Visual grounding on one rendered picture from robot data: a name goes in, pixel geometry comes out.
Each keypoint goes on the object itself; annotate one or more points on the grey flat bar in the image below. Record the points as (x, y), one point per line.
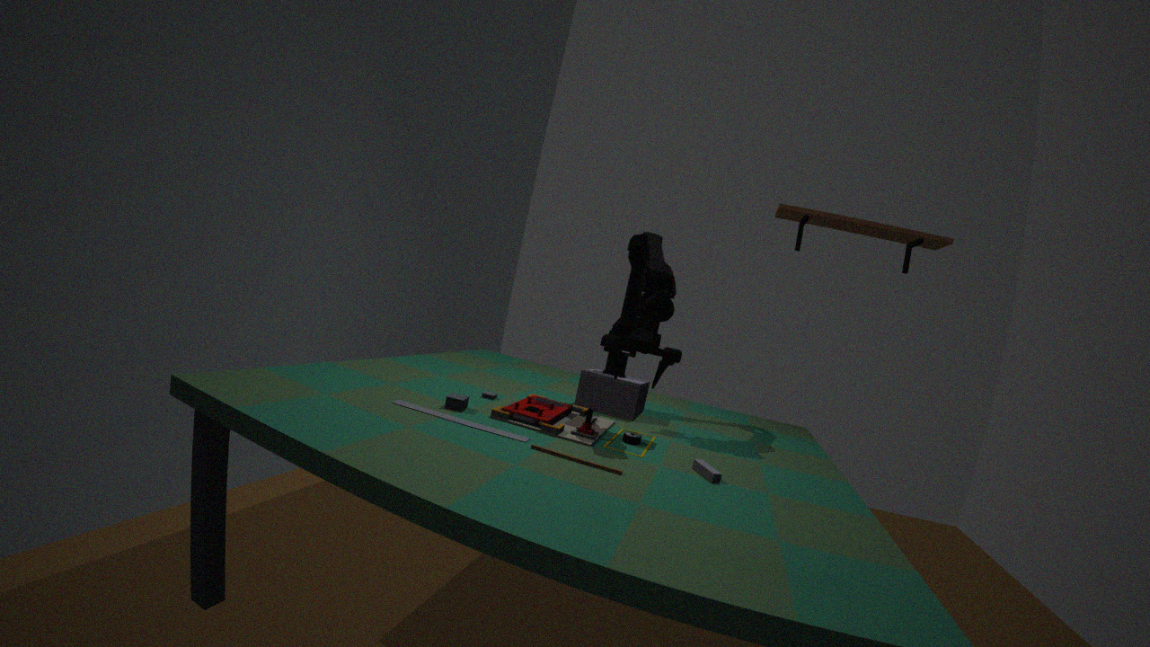
(461, 421)

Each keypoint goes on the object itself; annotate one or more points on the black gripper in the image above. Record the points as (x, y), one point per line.
(613, 343)

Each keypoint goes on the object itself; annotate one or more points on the brown long thin bar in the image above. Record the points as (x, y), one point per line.
(582, 461)

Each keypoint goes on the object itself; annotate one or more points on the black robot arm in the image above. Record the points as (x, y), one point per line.
(654, 277)

